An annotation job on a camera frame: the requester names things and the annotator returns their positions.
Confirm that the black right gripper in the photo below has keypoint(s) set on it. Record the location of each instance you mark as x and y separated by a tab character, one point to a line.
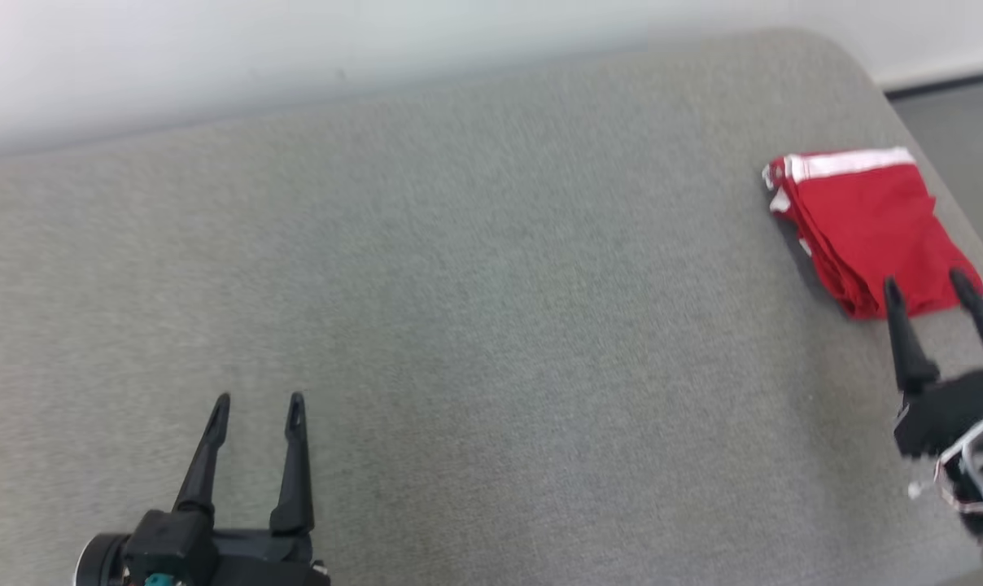
947	411

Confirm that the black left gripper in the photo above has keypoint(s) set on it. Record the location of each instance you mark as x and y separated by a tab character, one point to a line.
272	561

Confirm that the red shorts with white stripe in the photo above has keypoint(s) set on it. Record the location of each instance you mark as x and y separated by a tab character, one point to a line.
874	228

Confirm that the white wall baseboard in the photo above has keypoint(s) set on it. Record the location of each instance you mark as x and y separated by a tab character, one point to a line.
947	69

